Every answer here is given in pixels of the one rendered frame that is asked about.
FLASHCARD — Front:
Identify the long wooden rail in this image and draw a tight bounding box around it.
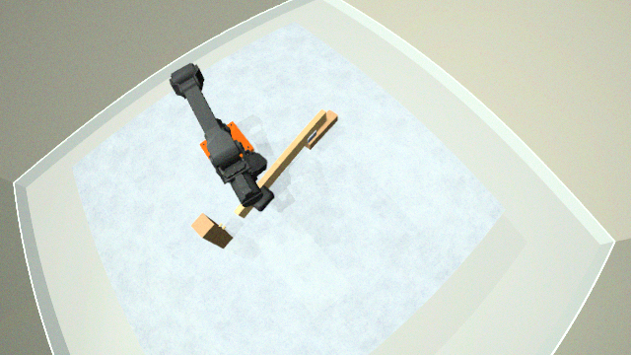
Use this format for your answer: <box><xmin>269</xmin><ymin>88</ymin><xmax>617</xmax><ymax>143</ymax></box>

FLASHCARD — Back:
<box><xmin>234</xmin><ymin>110</ymin><xmax>327</xmax><ymax>219</ymax></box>

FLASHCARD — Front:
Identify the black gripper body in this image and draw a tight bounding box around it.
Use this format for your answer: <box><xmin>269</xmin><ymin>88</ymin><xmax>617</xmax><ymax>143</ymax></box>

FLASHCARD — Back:
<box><xmin>218</xmin><ymin>168</ymin><xmax>274</xmax><ymax>211</ymax></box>

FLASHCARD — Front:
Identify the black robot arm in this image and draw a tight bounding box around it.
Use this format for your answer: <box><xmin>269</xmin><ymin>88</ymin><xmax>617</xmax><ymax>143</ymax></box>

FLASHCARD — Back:
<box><xmin>169</xmin><ymin>63</ymin><xmax>268</xmax><ymax>207</ymax></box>

